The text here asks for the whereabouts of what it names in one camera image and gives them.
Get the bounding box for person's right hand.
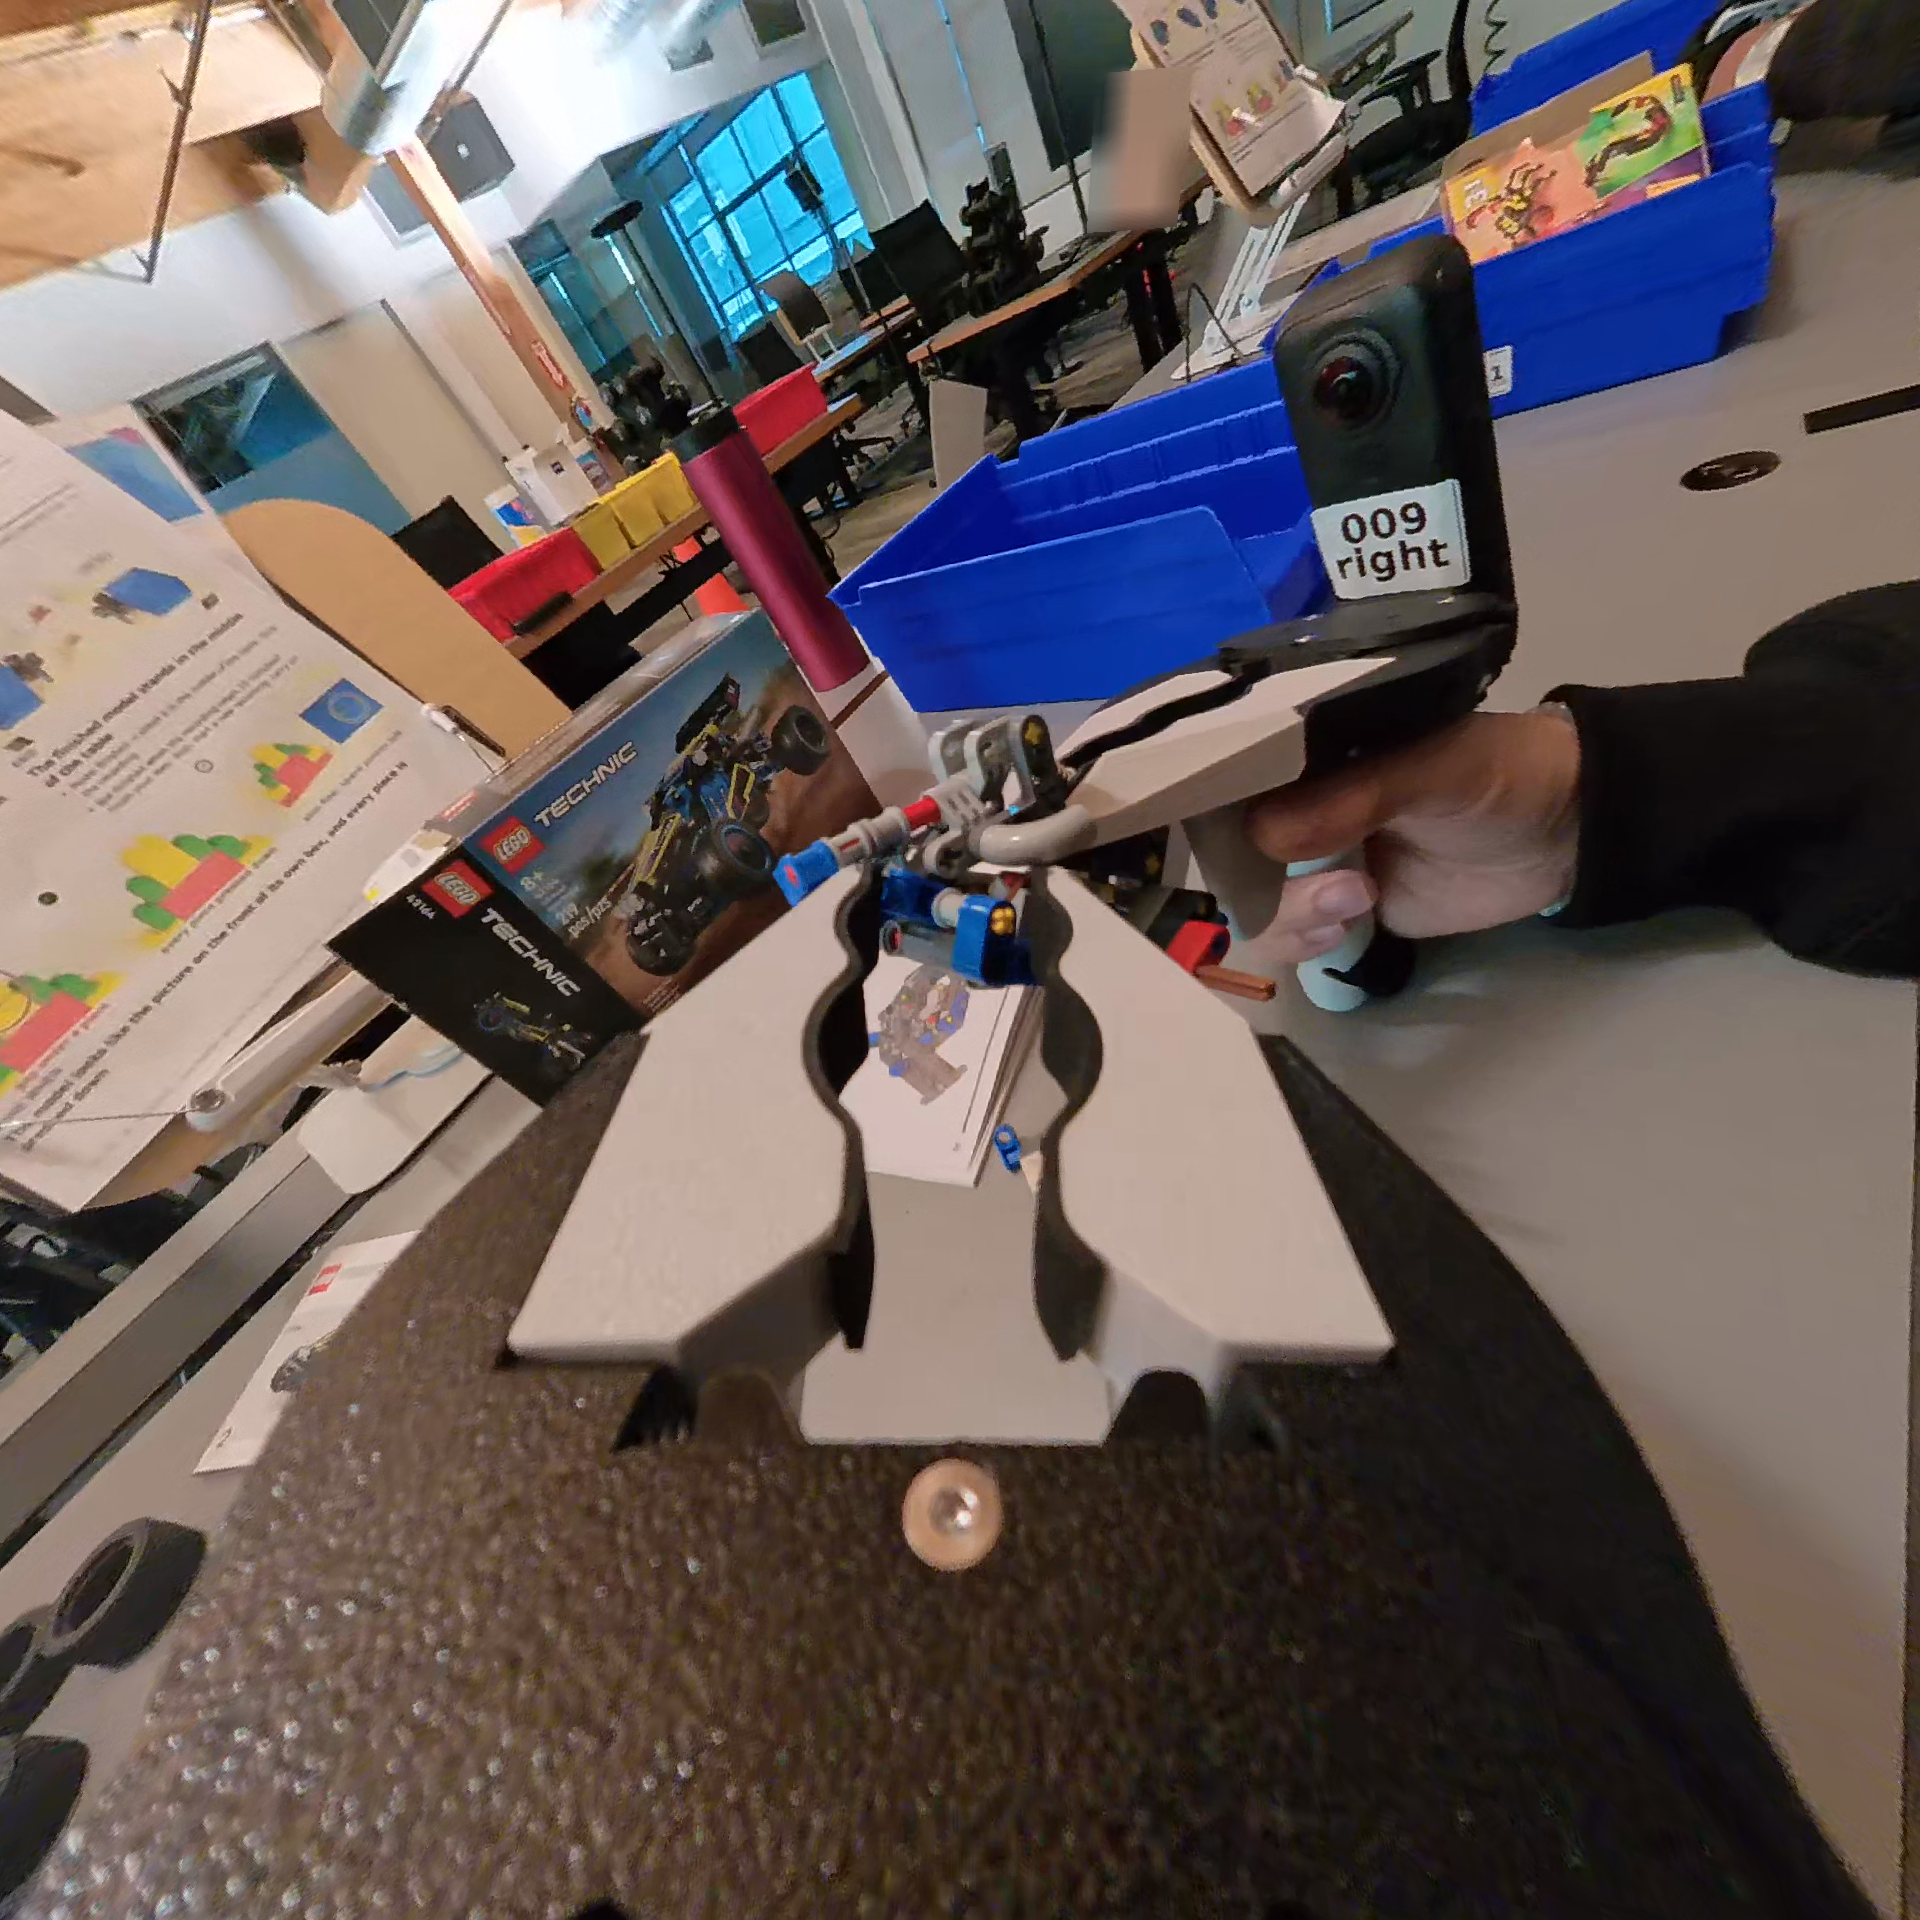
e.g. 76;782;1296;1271
1246;702;1586;981

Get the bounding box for maroon drinking bottle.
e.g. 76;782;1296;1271
680;420;876;686

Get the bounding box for red storage bin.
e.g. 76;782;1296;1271
732;368;831;456
450;527;606;645

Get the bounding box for colourful lego box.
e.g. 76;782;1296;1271
1442;136;1596;269
1575;64;1711;208

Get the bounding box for wooden office desk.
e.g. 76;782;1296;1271
915;223;1203;445

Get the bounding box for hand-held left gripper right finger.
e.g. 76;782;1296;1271
1031;865;1402;1376

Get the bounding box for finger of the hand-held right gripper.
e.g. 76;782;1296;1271
1050;656;1402;876
1056;663;1280;784

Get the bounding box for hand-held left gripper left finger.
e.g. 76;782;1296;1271
508;863;882;1407

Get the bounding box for yellow storage bins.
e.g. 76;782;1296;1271
570;451;711;556

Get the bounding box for black hanging speaker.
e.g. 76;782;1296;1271
427;94;518;198

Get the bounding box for cardboard poster backing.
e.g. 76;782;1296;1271
223;496;576;761

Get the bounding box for metal air duct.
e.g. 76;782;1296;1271
322;0;504;142

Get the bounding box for partly built lego buggy model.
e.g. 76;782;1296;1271
773;711;1280;1003

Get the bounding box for white printed instruction poster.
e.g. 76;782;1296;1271
0;403;501;1214

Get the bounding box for black rubber lego tire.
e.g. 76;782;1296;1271
0;1612;64;1727
46;1515;208;1669
0;1734;94;1863

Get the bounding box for lego instruction booklet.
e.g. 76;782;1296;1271
843;965;1054;1190

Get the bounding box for blue plastic storage bin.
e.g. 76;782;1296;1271
1350;157;1784;420
1469;0;1776;145
827;407;1341;718

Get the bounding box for small white lego leaflet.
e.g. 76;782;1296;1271
194;1230;424;1478

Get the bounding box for lego set box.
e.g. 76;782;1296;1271
326;608;890;1111

